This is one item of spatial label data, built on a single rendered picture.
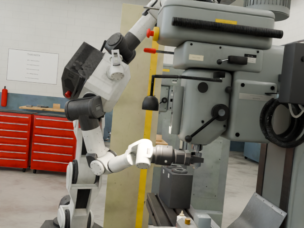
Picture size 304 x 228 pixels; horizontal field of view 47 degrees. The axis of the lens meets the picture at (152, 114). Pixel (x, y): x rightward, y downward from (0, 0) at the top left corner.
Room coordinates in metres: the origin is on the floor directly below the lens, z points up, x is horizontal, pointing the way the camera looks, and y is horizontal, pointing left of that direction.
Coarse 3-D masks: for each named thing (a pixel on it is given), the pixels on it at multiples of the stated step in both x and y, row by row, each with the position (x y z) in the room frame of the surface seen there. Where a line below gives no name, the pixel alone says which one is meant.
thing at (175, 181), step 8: (168, 168) 2.00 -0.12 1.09; (176, 168) 1.96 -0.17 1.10; (168, 176) 1.91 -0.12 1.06; (176, 176) 1.86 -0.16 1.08; (184, 176) 1.87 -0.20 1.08; (192, 176) 1.88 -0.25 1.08; (160, 184) 2.05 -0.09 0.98; (168, 184) 1.90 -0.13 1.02; (176, 184) 1.86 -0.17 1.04; (184, 184) 1.87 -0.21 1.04; (160, 192) 2.04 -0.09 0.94; (168, 192) 1.89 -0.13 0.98; (176, 192) 1.86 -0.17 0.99; (184, 192) 1.87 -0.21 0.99; (168, 200) 1.88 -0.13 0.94; (176, 200) 1.86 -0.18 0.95; (184, 200) 1.88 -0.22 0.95; (176, 208) 1.87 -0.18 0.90; (184, 208) 1.88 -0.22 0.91
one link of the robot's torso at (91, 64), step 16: (80, 48) 1.76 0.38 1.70; (80, 64) 1.71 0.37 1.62; (96, 64) 1.74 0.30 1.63; (64, 80) 1.75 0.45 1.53; (80, 80) 1.64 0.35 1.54; (96, 80) 1.70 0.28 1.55; (112, 80) 1.73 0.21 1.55; (128, 80) 1.82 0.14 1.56; (64, 96) 1.88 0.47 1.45; (80, 96) 1.73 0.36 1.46; (112, 96) 1.70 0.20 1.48
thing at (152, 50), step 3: (144, 48) 1.60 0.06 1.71; (147, 48) 1.60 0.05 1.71; (150, 48) 1.60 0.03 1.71; (153, 48) 1.61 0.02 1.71; (144, 51) 1.60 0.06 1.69; (147, 51) 1.60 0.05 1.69; (150, 51) 1.60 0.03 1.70; (153, 51) 1.60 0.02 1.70; (156, 51) 1.61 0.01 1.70; (159, 51) 1.61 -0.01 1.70; (162, 51) 1.61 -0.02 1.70; (165, 51) 1.61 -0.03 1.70
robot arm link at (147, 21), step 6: (156, 0) 1.87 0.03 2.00; (150, 6) 1.87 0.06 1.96; (144, 12) 1.90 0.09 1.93; (144, 18) 1.90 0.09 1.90; (150, 18) 1.89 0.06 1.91; (138, 24) 1.89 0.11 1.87; (144, 24) 1.89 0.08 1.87; (150, 24) 1.90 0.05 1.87; (156, 24) 1.92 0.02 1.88; (132, 30) 1.89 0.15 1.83; (138, 30) 1.88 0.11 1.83; (144, 30) 1.89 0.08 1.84; (150, 30) 1.92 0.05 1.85; (138, 36) 1.88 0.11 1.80; (144, 36) 1.91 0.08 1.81
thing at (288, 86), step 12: (288, 48) 1.25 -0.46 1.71; (300, 48) 1.21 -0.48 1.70; (288, 60) 1.24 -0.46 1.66; (300, 60) 1.21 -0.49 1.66; (288, 72) 1.23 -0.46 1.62; (300, 72) 1.21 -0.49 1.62; (288, 84) 1.22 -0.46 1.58; (300, 84) 1.21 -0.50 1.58; (288, 96) 1.21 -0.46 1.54; (300, 96) 1.21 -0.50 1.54
